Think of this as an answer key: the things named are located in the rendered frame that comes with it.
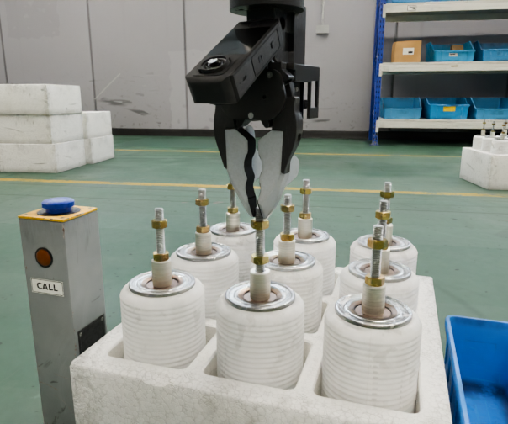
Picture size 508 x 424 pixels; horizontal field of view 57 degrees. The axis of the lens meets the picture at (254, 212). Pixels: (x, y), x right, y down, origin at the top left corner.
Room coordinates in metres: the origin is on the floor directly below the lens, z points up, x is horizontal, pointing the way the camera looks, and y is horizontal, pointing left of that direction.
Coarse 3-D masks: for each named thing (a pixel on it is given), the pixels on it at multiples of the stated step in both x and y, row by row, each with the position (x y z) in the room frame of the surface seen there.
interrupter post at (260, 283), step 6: (252, 270) 0.47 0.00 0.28; (252, 276) 0.46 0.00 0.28; (258, 276) 0.46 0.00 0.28; (264, 276) 0.46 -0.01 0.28; (270, 276) 0.47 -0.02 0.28; (252, 282) 0.46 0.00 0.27; (258, 282) 0.46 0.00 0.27; (264, 282) 0.46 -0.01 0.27; (270, 282) 0.47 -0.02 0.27; (252, 288) 0.46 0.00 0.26; (258, 288) 0.46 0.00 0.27; (264, 288) 0.46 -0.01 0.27; (252, 294) 0.46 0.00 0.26; (258, 294) 0.46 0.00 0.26; (264, 294) 0.46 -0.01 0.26; (258, 300) 0.46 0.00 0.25
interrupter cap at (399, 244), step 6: (372, 234) 0.69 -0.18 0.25; (360, 240) 0.66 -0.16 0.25; (366, 240) 0.66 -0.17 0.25; (396, 240) 0.67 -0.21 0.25; (402, 240) 0.66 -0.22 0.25; (366, 246) 0.63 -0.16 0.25; (390, 246) 0.63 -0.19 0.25; (396, 246) 0.63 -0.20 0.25; (402, 246) 0.63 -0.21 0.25; (408, 246) 0.63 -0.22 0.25
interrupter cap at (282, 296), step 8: (232, 288) 0.48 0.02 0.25; (240, 288) 0.48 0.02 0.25; (248, 288) 0.49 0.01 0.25; (272, 288) 0.49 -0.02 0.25; (280, 288) 0.48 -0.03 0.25; (288, 288) 0.48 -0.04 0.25; (232, 296) 0.46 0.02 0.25; (240, 296) 0.46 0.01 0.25; (248, 296) 0.47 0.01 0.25; (272, 296) 0.47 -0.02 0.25; (280, 296) 0.46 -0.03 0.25; (288, 296) 0.46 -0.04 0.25; (232, 304) 0.44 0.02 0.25; (240, 304) 0.44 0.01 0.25; (248, 304) 0.44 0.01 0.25; (256, 304) 0.44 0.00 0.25; (264, 304) 0.44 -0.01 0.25; (272, 304) 0.44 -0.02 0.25; (280, 304) 0.44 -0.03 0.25; (288, 304) 0.44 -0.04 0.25
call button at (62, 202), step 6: (54, 198) 0.61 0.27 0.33; (60, 198) 0.61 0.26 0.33; (66, 198) 0.61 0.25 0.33; (42, 204) 0.58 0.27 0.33; (48, 204) 0.58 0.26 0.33; (54, 204) 0.58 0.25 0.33; (60, 204) 0.58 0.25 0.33; (66, 204) 0.58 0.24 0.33; (72, 204) 0.59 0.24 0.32; (48, 210) 0.58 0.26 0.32; (54, 210) 0.58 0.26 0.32; (60, 210) 0.58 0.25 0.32; (66, 210) 0.59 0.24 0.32
